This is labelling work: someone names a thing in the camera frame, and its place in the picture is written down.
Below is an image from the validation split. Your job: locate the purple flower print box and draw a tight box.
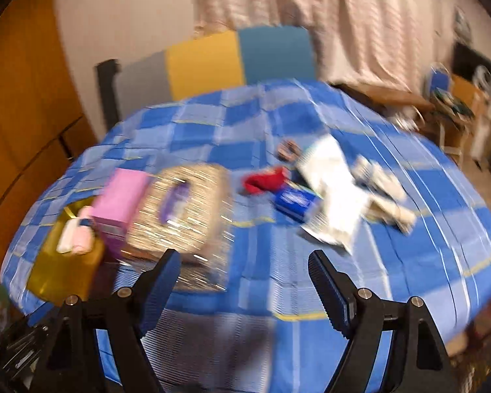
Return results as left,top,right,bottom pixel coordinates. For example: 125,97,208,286
91,169,153,261

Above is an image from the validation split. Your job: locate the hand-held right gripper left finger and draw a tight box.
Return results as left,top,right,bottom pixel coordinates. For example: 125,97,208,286
33,249,182,393

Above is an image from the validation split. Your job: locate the wooden desk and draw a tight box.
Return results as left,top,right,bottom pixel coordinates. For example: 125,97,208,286
331,81,435,117

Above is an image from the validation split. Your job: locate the chair with blue back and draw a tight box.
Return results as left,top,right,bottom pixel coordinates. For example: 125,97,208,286
425,65,477,166

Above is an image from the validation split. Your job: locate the pink rolled towel blue band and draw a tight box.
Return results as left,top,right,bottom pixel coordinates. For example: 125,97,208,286
71,206,101,255

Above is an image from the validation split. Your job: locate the gold box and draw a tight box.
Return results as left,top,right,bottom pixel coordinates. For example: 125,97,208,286
27,205,106,304

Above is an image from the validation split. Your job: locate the small dark object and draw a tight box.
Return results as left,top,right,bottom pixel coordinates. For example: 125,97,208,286
275,139,302,163

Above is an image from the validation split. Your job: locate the blue plaid blanket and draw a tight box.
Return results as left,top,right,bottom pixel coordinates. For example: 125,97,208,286
0,80,491,393

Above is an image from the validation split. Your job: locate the grey yellow blue headboard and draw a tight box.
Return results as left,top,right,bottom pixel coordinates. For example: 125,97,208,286
96,26,317,132

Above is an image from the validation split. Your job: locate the red cloth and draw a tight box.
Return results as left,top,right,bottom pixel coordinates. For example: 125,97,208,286
243,167,290,196

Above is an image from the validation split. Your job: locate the blue packet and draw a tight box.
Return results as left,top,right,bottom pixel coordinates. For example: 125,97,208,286
273,188,324,222

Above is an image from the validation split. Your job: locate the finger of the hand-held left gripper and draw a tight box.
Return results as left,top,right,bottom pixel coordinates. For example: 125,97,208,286
0,319,52,381

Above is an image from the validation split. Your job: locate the orange wooden wardrobe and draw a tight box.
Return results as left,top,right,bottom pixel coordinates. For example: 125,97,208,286
0,0,100,293

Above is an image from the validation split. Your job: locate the grey knit sock blue stripe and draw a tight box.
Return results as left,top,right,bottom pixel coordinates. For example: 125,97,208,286
352,158,407,202

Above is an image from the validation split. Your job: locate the glittery woven box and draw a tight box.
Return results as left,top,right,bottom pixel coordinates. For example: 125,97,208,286
124,163,235,292

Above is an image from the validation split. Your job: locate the dark wall poster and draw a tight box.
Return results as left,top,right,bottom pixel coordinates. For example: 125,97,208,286
451,42,491,84

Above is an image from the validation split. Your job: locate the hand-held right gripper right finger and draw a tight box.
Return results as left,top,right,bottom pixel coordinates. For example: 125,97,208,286
308,250,457,393

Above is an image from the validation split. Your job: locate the pale patterned curtain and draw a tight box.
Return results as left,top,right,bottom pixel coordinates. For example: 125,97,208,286
191,0,448,93

